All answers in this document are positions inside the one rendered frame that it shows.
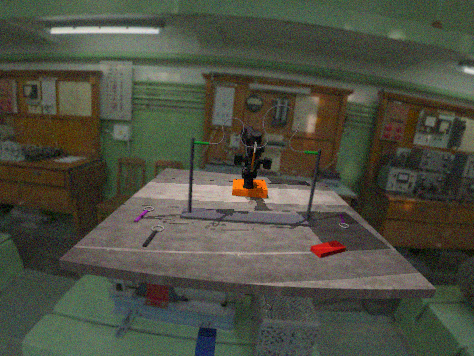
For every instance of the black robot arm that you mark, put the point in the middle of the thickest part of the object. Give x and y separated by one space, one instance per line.
249 137

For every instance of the blue block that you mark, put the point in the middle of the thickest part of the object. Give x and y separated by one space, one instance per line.
206 341

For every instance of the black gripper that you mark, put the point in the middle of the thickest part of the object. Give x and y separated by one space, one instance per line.
238 159

